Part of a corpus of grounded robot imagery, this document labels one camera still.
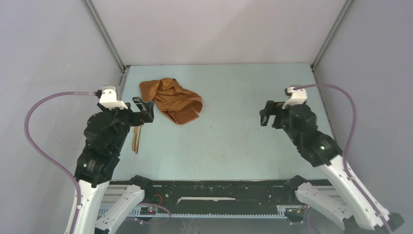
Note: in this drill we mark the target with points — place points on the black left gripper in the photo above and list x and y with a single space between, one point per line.
147 115

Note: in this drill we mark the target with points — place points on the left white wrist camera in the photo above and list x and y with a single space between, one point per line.
110 99

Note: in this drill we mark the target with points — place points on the right aluminium frame post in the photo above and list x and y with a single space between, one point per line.
335 27

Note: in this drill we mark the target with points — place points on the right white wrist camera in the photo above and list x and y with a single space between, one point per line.
295 97

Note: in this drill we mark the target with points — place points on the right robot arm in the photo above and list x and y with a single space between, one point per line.
357 214

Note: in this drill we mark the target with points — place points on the left aluminium frame post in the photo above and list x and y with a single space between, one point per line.
97 20

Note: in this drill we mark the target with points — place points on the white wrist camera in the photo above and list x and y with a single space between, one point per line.
295 97
110 99

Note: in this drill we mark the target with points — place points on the orange cloth napkin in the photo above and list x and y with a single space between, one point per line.
178 104

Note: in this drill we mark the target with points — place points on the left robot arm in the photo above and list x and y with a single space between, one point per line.
105 135

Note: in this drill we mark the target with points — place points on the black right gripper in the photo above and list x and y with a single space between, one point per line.
272 108

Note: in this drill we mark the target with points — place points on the wooden fork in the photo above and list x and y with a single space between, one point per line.
138 139

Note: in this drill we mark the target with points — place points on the aluminium frame post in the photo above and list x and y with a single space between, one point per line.
335 27
97 20

